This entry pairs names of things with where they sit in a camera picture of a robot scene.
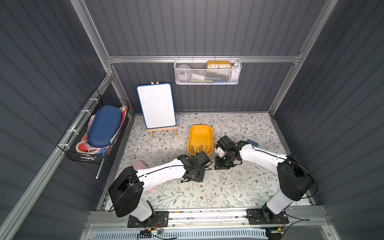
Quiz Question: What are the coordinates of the yellow plastic storage box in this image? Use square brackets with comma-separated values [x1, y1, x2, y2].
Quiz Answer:
[188, 125, 214, 156]

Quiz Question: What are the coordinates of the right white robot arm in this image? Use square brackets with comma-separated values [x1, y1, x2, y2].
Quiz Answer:
[215, 136, 316, 222]

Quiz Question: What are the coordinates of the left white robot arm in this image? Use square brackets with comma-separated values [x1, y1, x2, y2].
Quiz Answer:
[108, 152, 212, 222]

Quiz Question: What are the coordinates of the small whiteboard on easel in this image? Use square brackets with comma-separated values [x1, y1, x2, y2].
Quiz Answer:
[137, 83, 178, 139]

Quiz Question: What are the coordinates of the white tape roll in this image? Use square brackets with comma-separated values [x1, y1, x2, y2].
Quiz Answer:
[175, 64, 192, 82]

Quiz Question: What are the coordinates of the yellow clock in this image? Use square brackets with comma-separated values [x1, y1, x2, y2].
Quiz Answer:
[207, 60, 232, 69]

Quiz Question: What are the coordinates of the blue oval case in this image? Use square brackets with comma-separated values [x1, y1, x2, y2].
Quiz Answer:
[87, 105, 123, 148]

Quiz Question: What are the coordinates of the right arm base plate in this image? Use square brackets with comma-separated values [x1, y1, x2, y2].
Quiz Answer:
[246, 208, 289, 226]

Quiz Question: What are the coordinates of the white wire wall basket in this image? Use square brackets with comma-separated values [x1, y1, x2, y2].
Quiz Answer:
[174, 58, 243, 85]

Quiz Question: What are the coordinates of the black wire side basket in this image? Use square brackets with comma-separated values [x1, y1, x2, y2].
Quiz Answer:
[58, 95, 129, 165]

